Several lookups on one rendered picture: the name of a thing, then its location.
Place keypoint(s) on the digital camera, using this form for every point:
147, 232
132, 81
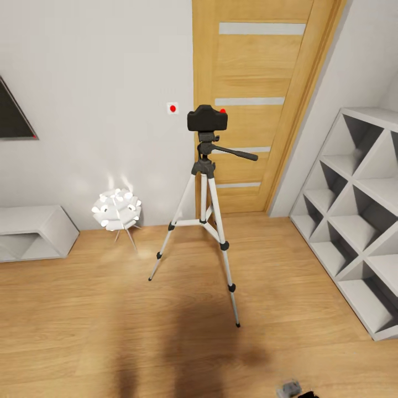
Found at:
206, 119

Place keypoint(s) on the wall mounted tv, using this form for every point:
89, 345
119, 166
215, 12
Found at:
12, 122

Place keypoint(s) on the camera tripod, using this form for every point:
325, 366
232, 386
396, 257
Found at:
206, 167

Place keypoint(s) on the door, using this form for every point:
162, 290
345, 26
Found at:
260, 61

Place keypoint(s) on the bookcase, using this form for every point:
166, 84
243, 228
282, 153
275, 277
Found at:
368, 180
35, 233

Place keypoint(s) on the electric switch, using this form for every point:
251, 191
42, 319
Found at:
172, 108

